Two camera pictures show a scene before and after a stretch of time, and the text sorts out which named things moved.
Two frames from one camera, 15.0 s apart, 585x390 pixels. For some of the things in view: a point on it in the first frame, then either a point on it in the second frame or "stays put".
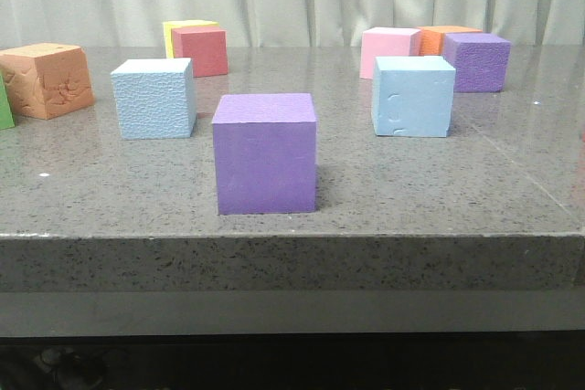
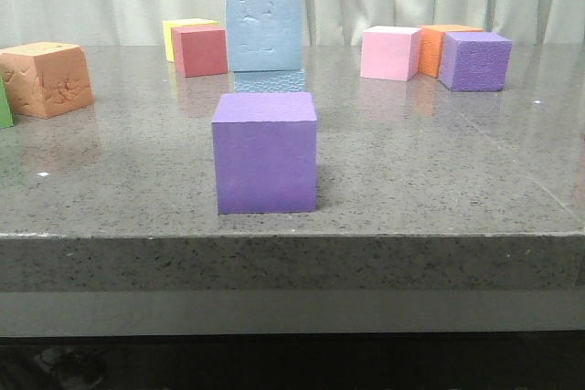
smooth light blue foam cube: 412,96 to 264,29
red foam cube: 206,47 stays put
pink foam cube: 386,42 stays put
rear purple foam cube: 480,60 stays put
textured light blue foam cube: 154,99 to 270,81
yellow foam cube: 169,35 stays put
